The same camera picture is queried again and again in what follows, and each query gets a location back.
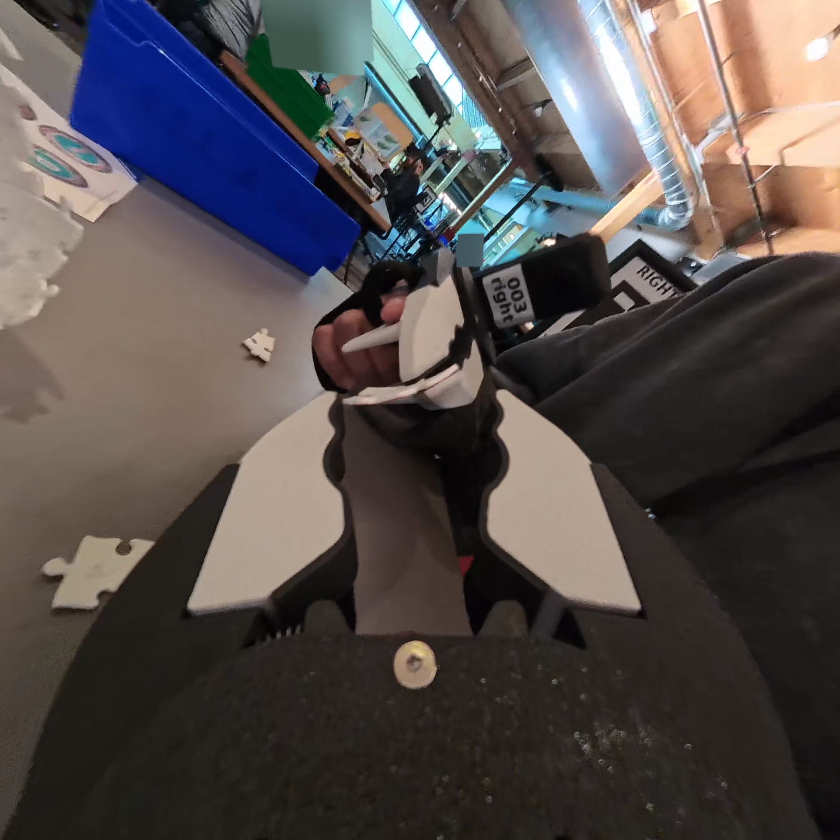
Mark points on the colourful 3D puzzle ball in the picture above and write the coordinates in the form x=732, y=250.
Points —
x=26, y=229

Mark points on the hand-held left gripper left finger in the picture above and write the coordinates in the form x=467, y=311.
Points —
x=275, y=525

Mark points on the person's dark clothing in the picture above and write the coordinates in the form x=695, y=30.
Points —
x=774, y=590

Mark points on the green storage bin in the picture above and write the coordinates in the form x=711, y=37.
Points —
x=289, y=85

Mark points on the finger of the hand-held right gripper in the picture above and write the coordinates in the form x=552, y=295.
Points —
x=430, y=328
x=459, y=390

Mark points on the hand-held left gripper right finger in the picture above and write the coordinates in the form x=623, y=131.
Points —
x=558, y=531

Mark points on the printed instruction sheet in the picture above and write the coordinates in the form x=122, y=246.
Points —
x=98, y=190

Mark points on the silver ventilation duct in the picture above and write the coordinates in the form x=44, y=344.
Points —
x=590, y=98

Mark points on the black studio light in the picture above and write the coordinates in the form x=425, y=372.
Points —
x=430, y=98

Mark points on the black framed sign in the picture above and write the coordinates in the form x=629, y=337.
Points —
x=646, y=279

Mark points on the blue storage bin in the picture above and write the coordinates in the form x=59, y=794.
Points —
x=197, y=151

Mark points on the wooden table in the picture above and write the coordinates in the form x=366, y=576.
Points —
x=328, y=170

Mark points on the white puzzle piece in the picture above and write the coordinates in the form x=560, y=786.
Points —
x=92, y=574
x=259, y=344

